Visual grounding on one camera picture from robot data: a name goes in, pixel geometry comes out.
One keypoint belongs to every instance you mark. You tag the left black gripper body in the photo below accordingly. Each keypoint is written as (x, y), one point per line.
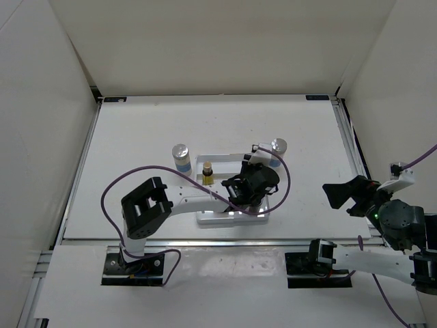
(247, 169)

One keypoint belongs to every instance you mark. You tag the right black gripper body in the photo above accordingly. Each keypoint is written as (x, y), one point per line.
(369, 197)

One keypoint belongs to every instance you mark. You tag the tall jar blue label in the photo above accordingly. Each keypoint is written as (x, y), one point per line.
(279, 148)
(182, 160)

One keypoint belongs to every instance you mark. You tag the small yellow bottle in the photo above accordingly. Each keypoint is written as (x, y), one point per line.
(207, 174)

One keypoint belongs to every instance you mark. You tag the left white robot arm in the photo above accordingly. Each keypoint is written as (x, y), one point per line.
(147, 207)

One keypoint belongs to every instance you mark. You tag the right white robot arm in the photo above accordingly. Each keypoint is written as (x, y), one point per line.
(408, 230)

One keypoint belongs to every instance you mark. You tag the white divided organizer tray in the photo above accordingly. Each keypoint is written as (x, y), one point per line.
(225, 166)

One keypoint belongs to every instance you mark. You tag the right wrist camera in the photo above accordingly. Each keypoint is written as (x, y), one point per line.
(402, 177)

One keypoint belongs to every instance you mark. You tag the right aluminium rail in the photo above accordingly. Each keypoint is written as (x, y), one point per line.
(353, 152)

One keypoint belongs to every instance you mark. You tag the aluminium rail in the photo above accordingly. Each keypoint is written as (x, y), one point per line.
(59, 236)
(226, 243)
(353, 152)

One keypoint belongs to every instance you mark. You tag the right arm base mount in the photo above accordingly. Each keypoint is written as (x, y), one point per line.
(314, 269)

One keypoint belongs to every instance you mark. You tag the front aluminium rail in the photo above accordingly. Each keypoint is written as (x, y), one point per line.
(226, 243)

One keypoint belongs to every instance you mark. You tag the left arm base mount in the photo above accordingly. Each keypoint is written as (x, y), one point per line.
(148, 271)

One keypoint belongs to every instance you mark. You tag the left aluminium rail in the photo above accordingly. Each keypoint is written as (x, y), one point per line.
(59, 236)

